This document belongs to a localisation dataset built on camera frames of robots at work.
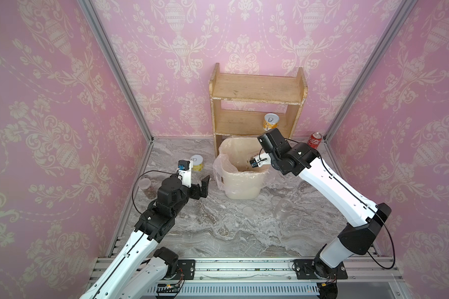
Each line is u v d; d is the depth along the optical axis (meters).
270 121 0.92
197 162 1.03
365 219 0.41
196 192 0.64
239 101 0.78
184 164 0.59
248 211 0.90
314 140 1.07
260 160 0.65
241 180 0.74
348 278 0.73
